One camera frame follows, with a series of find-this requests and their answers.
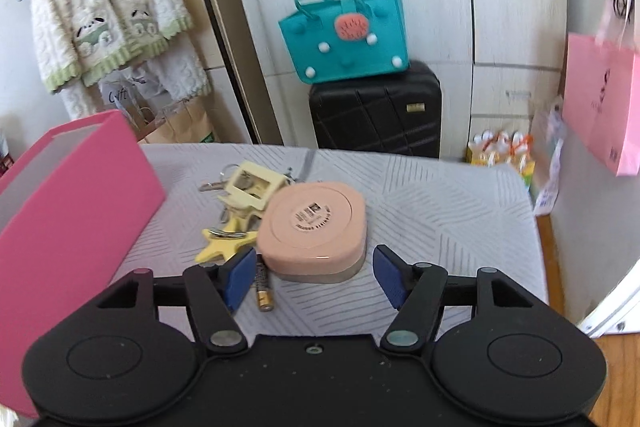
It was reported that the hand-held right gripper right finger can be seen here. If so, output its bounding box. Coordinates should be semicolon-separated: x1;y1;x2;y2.
372;244;536;353

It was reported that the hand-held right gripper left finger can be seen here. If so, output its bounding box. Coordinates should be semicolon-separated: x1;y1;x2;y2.
95;249;258;355

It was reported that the pink rounded square case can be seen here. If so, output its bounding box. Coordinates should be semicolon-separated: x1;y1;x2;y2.
256;182;368;284

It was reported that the pink cardboard box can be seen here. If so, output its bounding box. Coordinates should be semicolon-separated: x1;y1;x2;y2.
0;109;167;418

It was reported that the black and gold battery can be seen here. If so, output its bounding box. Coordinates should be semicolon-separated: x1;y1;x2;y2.
255;254;276;312

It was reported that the yellow star clip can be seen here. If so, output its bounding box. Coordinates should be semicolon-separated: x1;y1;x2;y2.
194;214;261;264

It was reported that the white striped tablecloth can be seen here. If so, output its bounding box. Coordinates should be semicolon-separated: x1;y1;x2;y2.
107;142;551;348

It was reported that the brown paper bag green label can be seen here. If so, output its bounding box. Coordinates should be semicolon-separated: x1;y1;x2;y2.
137;99;221;145

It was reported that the black suitcase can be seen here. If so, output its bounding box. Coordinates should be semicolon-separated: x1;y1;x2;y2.
307;61;443;159

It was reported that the yellow pack of drink bottles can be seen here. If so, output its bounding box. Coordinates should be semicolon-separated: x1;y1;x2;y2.
467;130;536;188

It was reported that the white plastic bag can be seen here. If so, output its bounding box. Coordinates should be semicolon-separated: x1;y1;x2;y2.
531;96;566;215

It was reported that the white paper bag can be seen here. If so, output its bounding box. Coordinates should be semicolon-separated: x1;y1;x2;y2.
97;74;151;128

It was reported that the teal felt handbag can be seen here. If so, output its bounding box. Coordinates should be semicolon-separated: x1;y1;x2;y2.
278;0;410;85

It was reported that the pink gift bag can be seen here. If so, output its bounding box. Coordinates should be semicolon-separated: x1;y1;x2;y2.
561;0;640;178

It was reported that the cream and green knit cardigan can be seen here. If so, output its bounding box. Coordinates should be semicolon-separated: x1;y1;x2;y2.
27;0;211;118

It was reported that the cream keychain with keys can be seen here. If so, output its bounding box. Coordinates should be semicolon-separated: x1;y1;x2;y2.
197;159;298;233

